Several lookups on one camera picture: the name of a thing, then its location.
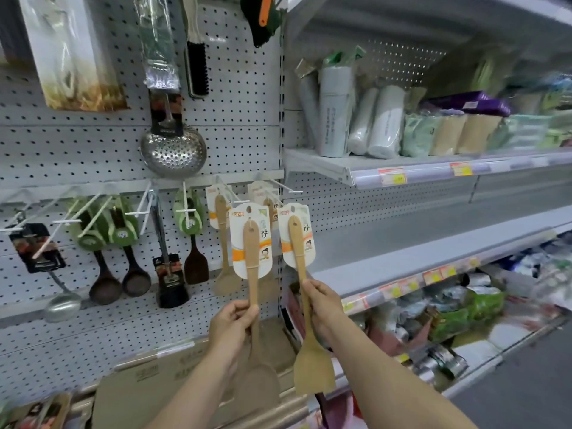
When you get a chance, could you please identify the person's left hand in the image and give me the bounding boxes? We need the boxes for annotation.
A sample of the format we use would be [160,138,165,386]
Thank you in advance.
[209,300,260,368]

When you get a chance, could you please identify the person's right hand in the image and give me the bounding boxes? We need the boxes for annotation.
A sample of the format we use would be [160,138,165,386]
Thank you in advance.
[300,279,347,343]

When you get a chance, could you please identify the black slotted turner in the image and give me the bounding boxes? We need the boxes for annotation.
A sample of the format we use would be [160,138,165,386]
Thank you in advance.
[148,194,190,309]

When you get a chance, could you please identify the dark wooden spatula green card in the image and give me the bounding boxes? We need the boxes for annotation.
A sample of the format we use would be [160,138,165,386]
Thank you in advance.
[173,188,210,285]

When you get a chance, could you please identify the small steel ladle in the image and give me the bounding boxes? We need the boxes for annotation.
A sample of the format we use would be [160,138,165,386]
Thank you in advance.
[8,223,83,324]

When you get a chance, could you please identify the bundle of carded steel utensils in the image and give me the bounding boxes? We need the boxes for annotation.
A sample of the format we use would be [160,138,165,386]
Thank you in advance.
[8,399,59,429]

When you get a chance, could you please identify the person's left forearm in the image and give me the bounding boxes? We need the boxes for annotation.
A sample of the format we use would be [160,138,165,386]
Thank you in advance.
[145,348,244,429]

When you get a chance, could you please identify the person's right forearm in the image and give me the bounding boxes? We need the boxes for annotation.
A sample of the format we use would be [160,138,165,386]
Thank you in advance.
[321,316,477,429]

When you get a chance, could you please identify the grey store shelf unit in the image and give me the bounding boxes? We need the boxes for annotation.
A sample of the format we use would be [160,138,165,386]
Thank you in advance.
[281,0,572,398]

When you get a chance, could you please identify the stack of long beige boxes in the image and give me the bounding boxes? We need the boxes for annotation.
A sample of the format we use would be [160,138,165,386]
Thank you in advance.
[67,366,313,429]

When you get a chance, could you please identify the flat cardboard box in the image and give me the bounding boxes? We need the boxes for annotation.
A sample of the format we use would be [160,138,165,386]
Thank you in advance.
[91,319,296,429]

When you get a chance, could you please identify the row of red yellow labels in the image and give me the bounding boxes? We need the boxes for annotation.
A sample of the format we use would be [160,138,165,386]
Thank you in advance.
[341,256,483,314]

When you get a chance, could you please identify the assorted packaged goods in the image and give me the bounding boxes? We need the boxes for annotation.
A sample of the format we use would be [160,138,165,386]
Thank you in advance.
[285,236,572,394]

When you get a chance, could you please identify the large steel skimmer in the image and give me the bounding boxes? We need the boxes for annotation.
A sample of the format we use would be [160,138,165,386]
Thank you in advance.
[139,91,209,179]

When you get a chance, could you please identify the slim white roll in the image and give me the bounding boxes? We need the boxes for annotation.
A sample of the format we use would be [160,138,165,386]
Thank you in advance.
[347,86,381,156]

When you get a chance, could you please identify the thick white roll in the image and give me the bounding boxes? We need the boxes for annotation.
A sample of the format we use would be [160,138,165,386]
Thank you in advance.
[368,84,406,160]

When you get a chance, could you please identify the slim grey cup pack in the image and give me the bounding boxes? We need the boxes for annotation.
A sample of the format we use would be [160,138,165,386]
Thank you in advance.
[294,60,322,148]

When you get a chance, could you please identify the row of green beige packs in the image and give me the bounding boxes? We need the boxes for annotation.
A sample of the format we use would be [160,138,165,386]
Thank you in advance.
[400,109,572,158]

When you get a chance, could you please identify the purple box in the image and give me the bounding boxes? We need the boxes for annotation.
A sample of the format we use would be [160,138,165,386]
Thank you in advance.
[422,90,512,117]

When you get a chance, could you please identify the black orange tool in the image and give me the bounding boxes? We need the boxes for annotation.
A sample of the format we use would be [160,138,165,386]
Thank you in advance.
[240,0,283,48]

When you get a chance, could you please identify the clear pack green insert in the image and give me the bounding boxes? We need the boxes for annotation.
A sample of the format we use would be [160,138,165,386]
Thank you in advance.
[133,0,181,91]

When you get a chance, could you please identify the white knife in package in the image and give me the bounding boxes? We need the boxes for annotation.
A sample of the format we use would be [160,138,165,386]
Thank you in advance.
[17,0,128,112]

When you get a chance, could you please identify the black brush white handle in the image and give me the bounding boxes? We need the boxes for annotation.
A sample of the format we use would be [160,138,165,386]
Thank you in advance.
[181,0,210,100]

